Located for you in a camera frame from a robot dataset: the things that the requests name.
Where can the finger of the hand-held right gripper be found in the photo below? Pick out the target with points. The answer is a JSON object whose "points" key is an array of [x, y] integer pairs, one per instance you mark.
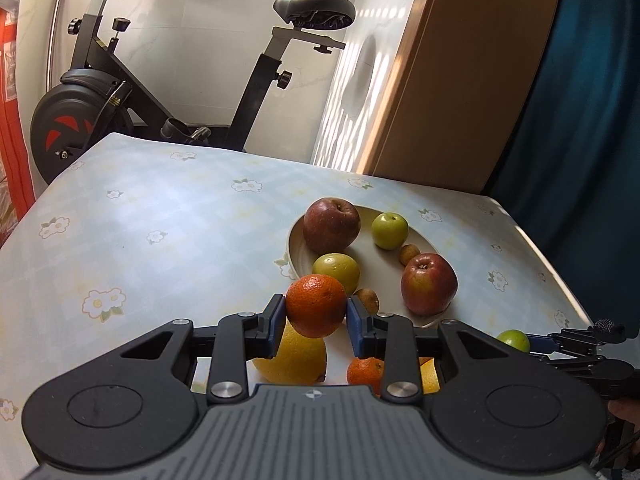
{"points": [[580, 337], [570, 362]]}

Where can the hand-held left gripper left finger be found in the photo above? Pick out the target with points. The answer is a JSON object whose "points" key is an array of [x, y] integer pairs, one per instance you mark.
{"points": [[275, 320]]}

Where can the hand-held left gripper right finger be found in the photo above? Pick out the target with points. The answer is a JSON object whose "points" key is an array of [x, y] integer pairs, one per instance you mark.
{"points": [[356, 325]]}

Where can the small brown longan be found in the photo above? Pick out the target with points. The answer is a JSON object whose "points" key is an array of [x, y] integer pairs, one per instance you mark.
{"points": [[409, 254], [369, 300]]}

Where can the large yellow citrus fruit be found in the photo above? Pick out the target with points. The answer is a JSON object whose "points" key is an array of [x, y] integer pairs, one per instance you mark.
{"points": [[292, 357]]}

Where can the orange tangerine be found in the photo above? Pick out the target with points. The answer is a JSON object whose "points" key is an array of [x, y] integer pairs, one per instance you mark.
{"points": [[316, 305], [362, 372]]}

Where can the large green apple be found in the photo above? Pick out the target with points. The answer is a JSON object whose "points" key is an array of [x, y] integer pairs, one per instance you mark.
{"points": [[340, 267]]}

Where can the beige round plate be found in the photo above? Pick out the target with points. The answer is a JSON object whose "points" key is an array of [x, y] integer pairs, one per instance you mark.
{"points": [[380, 270]]}

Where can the small green apple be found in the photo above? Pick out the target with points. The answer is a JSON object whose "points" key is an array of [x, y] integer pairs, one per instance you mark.
{"points": [[514, 340]]}

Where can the small red apple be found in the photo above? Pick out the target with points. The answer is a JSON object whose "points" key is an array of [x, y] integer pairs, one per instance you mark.
{"points": [[429, 284]]}

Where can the yellow lemon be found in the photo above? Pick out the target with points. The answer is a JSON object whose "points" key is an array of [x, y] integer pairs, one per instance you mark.
{"points": [[429, 375]]}

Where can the small yellow-green apple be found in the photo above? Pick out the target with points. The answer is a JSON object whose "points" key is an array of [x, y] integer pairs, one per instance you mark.
{"points": [[389, 230]]}

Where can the large dark red apple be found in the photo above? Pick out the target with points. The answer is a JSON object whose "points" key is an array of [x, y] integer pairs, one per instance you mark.
{"points": [[331, 225]]}

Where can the person's right hand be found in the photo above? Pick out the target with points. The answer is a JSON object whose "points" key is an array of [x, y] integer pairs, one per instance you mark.
{"points": [[625, 412]]}

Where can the dark blue curtain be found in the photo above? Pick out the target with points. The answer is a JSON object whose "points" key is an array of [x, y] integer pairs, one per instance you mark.
{"points": [[575, 160]]}

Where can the black exercise bike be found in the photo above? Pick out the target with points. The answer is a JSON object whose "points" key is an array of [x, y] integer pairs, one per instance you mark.
{"points": [[255, 100]]}

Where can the wooden door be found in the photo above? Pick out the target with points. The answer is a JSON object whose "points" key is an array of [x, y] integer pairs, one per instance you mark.
{"points": [[475, 85]]}

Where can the red floral curtain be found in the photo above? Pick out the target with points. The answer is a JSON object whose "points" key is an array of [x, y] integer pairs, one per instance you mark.
{"points": [[15, 110]]}

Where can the metal pole with white cloth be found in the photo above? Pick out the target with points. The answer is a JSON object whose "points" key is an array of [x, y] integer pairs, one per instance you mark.
{"points": [[54, 35]]}

